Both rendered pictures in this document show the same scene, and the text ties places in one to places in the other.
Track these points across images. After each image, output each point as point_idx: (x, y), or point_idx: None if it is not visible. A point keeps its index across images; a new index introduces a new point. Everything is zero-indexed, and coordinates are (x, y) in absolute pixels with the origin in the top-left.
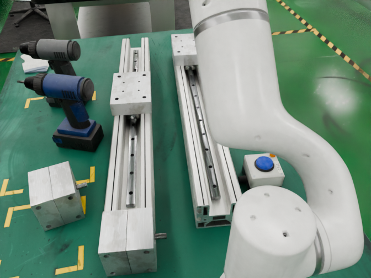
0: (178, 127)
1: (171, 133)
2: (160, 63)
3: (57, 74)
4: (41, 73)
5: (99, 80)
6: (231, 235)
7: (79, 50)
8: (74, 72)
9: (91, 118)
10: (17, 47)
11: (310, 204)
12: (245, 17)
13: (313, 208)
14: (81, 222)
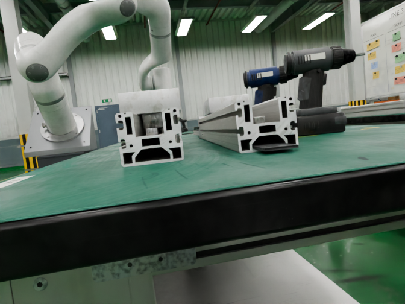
0: (185, 145)
1: (191, 143)
2: (211, 153)
3: (269, 67)
4: (282, 65)
5: (308, 138)
6: (170, 75)
7: (286, 65)
8: (298, 91)
9: None
10: (358, 53)
11: (148, 78)
12: None
13: (149, 76)
14: None
